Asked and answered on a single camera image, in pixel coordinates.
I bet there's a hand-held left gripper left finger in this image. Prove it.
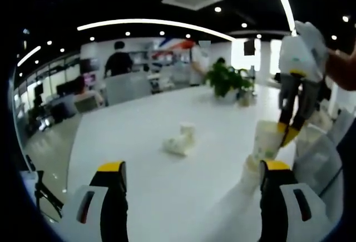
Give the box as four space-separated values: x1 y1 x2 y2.
61 160 129 242

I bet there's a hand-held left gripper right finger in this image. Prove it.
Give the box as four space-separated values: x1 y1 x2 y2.
259 159 334 242

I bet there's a printed white paper cup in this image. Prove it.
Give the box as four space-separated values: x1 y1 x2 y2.
179 124 196 145
251 119 290 161
162 137 195 157

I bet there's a small cream container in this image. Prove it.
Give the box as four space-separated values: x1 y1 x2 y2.
239 91 251 107

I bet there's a long ceiling light strip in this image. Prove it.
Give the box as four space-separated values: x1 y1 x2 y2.
266 0 297 36

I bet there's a white plant pot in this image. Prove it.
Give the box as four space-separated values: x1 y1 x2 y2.
222 87 240 101

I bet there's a grey mesh chair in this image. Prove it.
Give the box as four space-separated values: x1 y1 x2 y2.
294 130 344 220

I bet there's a white table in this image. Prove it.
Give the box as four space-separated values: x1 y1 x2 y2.
66 85 297 242

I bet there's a green potted plant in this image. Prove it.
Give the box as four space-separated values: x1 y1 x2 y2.
204 60 255 98

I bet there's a black tripod stand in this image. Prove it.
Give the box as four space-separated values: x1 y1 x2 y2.
26 154 65 220

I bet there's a small grey chair back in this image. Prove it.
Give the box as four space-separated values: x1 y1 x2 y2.
74 96 98 113

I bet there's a wide grey chair back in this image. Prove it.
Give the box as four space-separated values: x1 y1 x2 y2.
105 72 152 106

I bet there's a curved ceiling light strip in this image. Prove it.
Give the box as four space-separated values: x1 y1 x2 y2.
77 18 237 42

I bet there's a black cable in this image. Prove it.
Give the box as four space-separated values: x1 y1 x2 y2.
319 166 344 197

